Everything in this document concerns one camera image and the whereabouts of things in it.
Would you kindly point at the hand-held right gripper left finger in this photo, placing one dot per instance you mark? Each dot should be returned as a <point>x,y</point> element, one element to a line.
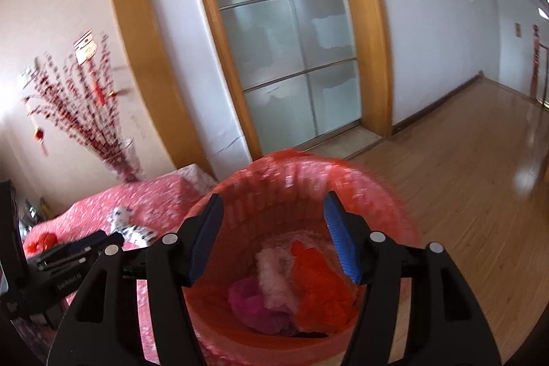
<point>206,237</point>

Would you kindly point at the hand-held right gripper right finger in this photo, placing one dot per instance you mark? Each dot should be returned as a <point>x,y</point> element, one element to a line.
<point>343,246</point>

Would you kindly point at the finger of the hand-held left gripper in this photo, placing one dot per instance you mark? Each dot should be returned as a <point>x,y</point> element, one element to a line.
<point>92,240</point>

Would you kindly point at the orange cloth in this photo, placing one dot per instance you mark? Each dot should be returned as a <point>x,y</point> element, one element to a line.
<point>317,293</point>

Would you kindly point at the red plastic basket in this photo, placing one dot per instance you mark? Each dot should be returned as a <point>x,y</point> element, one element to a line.
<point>266,198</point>

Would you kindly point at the magenta cloth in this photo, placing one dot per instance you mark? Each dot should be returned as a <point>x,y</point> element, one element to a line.
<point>248,301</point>

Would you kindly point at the small red cloth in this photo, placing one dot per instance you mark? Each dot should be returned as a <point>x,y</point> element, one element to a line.
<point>40,241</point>

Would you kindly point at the glass vase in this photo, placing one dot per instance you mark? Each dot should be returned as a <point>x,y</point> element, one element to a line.
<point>126,164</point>

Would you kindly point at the red blossom branches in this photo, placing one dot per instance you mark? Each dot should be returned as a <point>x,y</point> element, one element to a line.
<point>90,126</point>

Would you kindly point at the small red tasselled ornament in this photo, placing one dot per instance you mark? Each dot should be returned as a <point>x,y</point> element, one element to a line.
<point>39,133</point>

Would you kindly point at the red hanging charm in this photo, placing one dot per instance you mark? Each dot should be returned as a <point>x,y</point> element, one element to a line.
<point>99,91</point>

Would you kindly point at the frosted sliding glass door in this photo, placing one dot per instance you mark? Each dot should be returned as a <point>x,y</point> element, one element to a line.
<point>278,48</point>

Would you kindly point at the long red hanging decoration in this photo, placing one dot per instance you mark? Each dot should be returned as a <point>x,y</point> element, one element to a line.
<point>535,61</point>

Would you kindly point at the wall switch panel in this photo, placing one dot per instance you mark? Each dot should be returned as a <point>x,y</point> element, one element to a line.
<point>29,74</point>

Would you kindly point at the red paper wall decoration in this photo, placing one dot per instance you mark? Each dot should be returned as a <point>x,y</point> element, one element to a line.
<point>85,46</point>

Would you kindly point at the wooden wall trim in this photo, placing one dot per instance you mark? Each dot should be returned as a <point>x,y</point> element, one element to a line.
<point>141,48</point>

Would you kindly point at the wooden door frame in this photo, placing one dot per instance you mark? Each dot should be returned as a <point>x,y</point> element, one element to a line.
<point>377,48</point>

